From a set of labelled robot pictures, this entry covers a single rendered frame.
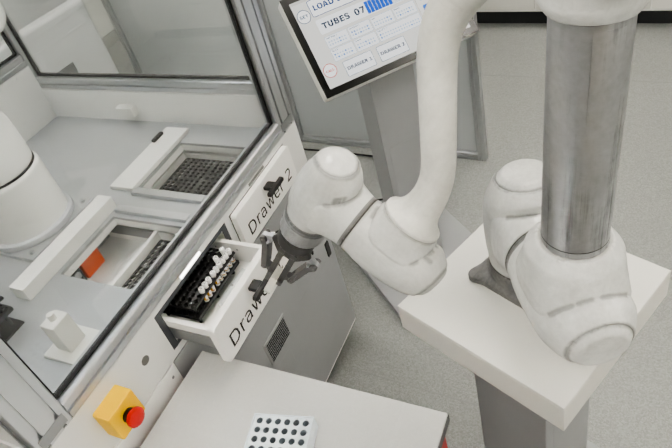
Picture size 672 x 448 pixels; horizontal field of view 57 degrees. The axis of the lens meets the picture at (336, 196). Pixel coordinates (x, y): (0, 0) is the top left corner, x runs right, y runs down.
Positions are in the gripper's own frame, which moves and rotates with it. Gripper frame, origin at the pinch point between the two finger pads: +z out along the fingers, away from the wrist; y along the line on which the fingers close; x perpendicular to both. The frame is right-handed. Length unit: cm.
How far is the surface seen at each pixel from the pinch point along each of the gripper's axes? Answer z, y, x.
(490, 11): 83, -27, -291
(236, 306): 6.2, 3.8, 6.3
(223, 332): 7.0, 3.3, 12.4
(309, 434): 2.3, -20.8, 23.3
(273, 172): 13.7, 14.9, -36.2
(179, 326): 14.8, 12.2, 12.7
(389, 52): -4, 5, -83
